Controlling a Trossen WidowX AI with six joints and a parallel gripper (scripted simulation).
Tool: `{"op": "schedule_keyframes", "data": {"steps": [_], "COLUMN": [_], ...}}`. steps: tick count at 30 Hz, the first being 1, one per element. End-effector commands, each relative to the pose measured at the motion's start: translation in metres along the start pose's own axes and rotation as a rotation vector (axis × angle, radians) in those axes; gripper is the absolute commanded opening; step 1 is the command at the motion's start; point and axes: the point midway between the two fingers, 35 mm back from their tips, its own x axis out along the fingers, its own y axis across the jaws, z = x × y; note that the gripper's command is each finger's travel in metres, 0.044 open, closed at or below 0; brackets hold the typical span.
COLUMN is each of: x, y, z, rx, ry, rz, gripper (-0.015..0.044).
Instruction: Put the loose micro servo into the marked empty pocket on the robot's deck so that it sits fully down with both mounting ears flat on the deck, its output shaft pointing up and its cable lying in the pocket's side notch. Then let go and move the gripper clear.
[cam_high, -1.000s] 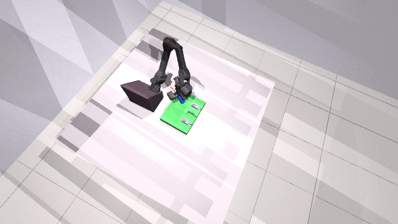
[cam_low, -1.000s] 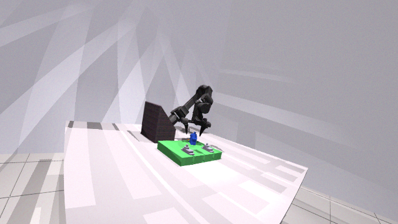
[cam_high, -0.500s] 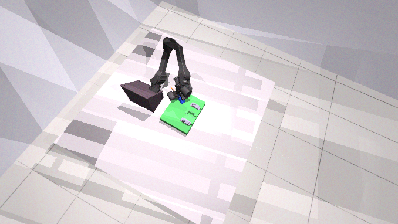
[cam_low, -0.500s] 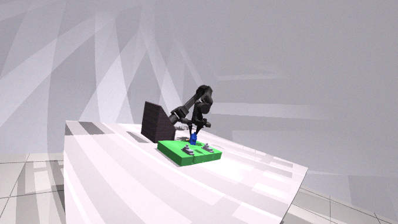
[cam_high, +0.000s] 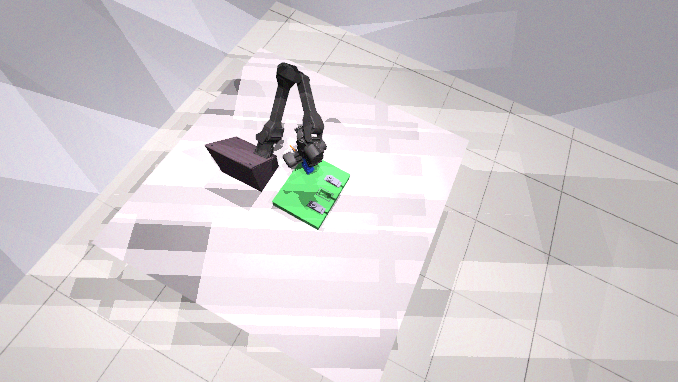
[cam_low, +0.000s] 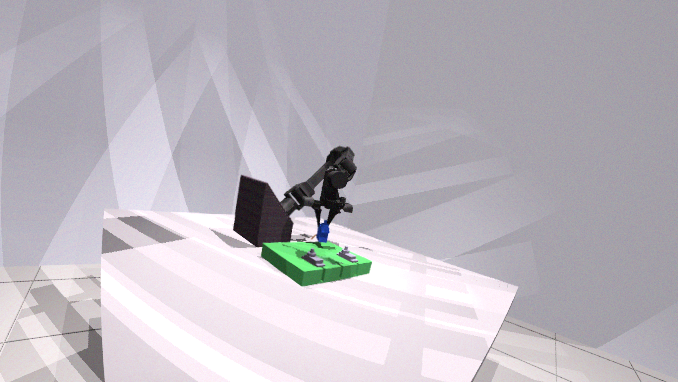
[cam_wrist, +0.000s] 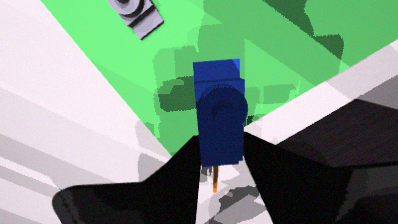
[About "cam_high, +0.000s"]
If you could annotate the green flat deck plate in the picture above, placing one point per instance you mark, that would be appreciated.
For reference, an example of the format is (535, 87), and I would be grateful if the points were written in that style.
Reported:
(310, 197)

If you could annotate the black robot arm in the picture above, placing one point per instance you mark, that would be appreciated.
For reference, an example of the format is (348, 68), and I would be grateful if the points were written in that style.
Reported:
(287, 75)

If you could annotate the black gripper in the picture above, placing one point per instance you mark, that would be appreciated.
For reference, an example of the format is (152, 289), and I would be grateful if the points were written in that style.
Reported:
(291, 159)

